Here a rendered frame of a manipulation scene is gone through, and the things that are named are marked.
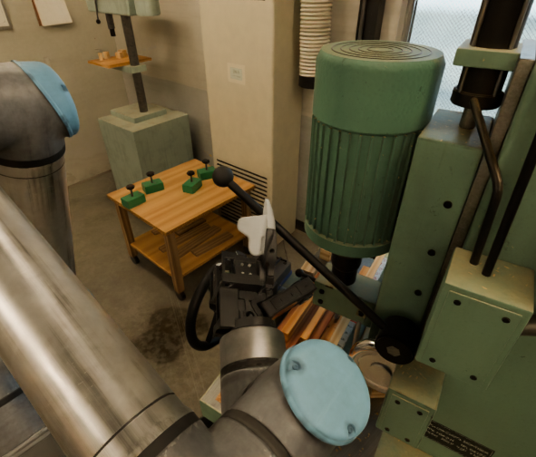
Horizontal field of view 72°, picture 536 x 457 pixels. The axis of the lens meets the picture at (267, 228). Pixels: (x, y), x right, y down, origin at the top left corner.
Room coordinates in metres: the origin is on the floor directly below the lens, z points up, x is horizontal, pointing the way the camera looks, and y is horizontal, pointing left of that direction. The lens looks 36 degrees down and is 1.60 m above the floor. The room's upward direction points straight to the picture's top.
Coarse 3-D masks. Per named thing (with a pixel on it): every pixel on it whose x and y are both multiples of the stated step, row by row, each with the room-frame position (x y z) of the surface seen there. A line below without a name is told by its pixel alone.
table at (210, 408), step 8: (368, 264) 0.80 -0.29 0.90; (280, 320) 0.59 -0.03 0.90; (216, 384) 0.42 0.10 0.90; (208, 392) 0.41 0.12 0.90; (216, 392) 0.41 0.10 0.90; (200, 400) 0.39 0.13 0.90; (208, 400) 0.39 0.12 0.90; (216, 400) 0.39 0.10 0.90; (208, 408) 0.38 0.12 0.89; (216, 408) 0.37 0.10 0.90; (208, 416) 0.38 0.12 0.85; (216, 416) 0.37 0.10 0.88
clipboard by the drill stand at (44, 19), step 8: (32, 0) 3.01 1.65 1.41; (40, 0) 3.03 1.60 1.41; (48, 0) 3.07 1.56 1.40; (56, 0) 3.12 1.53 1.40; (40, 8) 3.01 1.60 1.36; (48, 8) 3.05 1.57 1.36; (56, 8) 3.10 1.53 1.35; (64, 8) 3.14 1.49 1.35; (40, 16) 3.00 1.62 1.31; (48, 16) 3.03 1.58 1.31; (56, 16) 3.07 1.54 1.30; (64, 16) 3.12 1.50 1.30; (40, 24) 3.01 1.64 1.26; (48, 24) 3.01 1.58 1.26
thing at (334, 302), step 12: (360, 276) 0.57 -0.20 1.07; (324, 288) 0.54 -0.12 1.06; (360, 288) 0.53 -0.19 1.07; (372, 288) 0.53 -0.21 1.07; (324, 300) 0.54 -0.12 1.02; (336, 300) 0.53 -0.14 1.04; (348, 300) 0.51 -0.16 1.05; (372, 300) 0.50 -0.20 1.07; (336, 312) 0.52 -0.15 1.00; (348, 312) 0.51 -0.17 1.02
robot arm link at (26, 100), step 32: (0, 64) 0.54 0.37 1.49; (32, 64) 0.57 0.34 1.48; (0, 96) 0.49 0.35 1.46; (32, 96) 0.52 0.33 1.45; (64, 96) 0.55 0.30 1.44; (0, 128) 0.48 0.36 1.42; (32, 128) 0.51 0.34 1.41; (64, 128) 0.55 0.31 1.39; (0, 160) 0.50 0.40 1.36; (32, 160) 0.51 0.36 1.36; (64, 160) 0.58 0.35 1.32; (32, 192) 0.52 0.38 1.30; (64, 192) 0.57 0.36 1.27; (64, 224) 0.57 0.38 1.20; (64, 256) 0.57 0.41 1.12
